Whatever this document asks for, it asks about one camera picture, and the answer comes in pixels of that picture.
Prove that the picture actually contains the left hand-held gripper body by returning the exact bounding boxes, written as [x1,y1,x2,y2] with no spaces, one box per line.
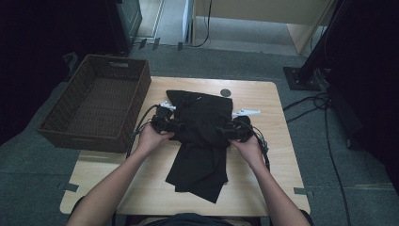
[151,101,179,135]

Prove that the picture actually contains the grey tape strip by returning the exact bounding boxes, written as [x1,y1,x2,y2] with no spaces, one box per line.
[294,186,314,198]
[57,182,80,193]

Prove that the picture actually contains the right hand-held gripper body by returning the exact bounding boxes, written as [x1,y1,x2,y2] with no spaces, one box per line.
[230,108,262,143]

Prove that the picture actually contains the long black floor cable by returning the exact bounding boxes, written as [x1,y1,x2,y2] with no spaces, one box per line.
[323,105,352,226]

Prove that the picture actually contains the left hand-held gripper cable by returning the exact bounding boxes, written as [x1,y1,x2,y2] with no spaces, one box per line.
[125,104,160,159]

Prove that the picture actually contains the black chair armrest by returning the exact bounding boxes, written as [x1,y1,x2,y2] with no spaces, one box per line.
[300,209,314,226]
[69,196,86,219]

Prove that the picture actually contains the dark metal cabinet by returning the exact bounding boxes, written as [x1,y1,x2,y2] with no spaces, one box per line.
[106,0,143,55]

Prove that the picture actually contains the brown wicker basket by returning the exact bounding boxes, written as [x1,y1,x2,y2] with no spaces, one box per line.
[37,54,152,154]

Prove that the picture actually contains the black hanging cable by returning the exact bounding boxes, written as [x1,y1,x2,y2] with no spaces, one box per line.
[191,0,213,49]

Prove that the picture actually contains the person's left hand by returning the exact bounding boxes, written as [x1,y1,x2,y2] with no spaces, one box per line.
[136,123,175,155]

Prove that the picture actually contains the right hand-held gripper cable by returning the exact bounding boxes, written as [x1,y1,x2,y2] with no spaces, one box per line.
[248,124,272,172]

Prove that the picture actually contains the person's right hand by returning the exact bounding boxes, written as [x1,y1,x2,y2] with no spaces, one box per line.
[229,135,266,170]

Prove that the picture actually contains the black stand post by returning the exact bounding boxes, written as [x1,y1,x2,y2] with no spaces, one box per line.
[297,0,349,83]

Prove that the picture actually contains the person's dark shirt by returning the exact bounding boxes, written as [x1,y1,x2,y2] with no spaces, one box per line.
[144,212,234,226]

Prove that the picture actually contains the hand-held gripper cable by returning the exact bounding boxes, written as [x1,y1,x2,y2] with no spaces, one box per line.
[248,124,272,172]
[125,104,160,159]

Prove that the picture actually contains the white panel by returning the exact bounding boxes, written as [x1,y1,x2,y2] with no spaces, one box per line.
[183,0,194,44]

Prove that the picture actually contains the black pants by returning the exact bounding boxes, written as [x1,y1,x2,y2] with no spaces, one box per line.
[165,89,234,204]

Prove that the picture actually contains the black stand base plate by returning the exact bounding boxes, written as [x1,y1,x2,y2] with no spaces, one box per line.
[283,66,322,92]

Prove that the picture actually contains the black curtain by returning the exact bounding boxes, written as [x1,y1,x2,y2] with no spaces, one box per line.
[0,0,121,146]
[326,0,399,196]

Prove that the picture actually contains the light wooden cabinet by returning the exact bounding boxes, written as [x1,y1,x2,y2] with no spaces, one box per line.
[191,0,333,55]

